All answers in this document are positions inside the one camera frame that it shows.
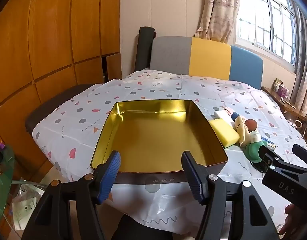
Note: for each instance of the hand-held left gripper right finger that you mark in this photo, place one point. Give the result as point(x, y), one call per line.
point(193, 177)

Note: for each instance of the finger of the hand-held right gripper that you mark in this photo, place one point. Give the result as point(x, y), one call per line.
point(268, 155)
point(302, 152)

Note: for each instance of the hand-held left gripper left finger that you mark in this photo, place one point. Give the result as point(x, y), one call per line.
point(109, 177)

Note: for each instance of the green and white soft toy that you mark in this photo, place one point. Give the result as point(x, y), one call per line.
point(253, 152)

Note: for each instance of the rag doll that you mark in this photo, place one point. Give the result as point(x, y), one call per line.
point(243, 130)

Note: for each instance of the yellow sponge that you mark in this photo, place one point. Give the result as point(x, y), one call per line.
point(224, 133)

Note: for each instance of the gold tin box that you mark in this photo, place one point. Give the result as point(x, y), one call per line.
point(156, 135)

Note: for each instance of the white sponge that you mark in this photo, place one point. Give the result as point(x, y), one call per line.
point(220, 115)

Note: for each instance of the person's right hand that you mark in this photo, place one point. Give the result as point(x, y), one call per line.
point(293, 217)

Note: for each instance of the wooden side shelf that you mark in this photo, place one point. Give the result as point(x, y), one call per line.
point(288, 107)

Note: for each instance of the black stool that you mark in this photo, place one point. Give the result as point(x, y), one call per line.
point(138, 230)

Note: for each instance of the small boxes on shelf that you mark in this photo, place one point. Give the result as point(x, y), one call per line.
point(281, 88)

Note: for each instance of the patterned beige curtain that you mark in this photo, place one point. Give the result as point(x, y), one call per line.
point(218, 10)
point(303, 67)

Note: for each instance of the white plastic bag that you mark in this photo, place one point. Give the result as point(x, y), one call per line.
point(26, 205)

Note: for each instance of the patterned white tablecloth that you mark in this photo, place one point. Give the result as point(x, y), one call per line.
point(168, 92)

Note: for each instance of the dark grey bench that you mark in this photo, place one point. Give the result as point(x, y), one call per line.
point(56, 102)

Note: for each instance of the glass side table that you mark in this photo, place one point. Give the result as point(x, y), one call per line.
point(3, 175)

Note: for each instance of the grey yellow blue headboard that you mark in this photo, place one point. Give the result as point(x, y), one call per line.
point(208, 57)

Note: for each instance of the black rolled mat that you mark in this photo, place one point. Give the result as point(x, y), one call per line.
point(143, 50)

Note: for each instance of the barred window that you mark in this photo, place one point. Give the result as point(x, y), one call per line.
point(263, 17)

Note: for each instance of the wooden wardrobe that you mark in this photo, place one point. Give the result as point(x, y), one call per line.
point(56, 30)

